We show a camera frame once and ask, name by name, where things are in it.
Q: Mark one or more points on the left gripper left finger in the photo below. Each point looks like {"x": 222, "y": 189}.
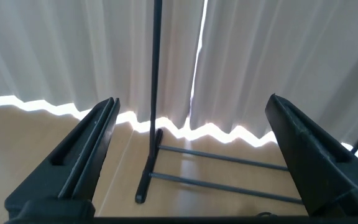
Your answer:
{"x": 73, "y": 161}

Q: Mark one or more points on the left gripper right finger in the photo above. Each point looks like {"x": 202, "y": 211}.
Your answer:
{"x": 315, "y": 161}

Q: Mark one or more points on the beige curtain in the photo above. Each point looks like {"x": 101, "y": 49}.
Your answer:
{"x": 42, "y": 46}

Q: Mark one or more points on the black clothes rack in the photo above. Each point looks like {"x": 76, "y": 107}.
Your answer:
{"x": 155, "y": 62}

